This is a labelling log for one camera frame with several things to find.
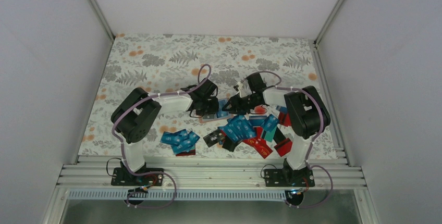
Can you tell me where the blue card left pile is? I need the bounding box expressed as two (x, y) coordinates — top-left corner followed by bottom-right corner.
(160, 129), (200, 156)

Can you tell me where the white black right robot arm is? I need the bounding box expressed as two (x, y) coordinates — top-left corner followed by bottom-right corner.
(222, 71), (331, 186)

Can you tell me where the aluminium rail frame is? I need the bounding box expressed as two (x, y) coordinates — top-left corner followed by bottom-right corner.
(56, 150), (367, 190)

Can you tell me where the blue card right top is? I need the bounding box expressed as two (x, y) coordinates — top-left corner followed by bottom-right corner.
(261, 115), (279, 131)

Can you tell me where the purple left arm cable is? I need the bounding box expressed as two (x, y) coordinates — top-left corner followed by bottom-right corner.
(111, 64), (212, 175)

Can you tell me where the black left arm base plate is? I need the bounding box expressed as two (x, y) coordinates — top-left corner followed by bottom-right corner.
(111, 167), (164, 186)

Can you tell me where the floral patterned table mat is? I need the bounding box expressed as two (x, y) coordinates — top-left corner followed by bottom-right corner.
(79, 33), (321, 159)

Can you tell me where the red VIP card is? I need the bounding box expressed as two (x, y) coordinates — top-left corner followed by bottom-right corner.
(242, 138), (273, 159)

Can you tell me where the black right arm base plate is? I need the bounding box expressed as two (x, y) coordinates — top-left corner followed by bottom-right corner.
(263, 167), (315, 188)

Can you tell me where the teal card right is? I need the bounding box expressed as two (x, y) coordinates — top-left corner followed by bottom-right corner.
(260, 127), (277, 143)

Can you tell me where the grey slotted cable duct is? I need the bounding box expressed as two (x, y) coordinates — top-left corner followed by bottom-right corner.
(67, 189), (286, 202)

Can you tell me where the red card far right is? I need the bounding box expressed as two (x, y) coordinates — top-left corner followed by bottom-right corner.
(274, 138), (292, 157)

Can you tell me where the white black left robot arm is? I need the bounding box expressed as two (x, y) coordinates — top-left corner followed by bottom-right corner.
(111, 79), (219, 185)

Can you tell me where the black VIP card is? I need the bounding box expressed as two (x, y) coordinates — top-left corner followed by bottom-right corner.
(203, 129), (225, 147)

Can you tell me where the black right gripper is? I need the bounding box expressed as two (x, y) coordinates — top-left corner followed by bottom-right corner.
(222, 94), (260, 116)

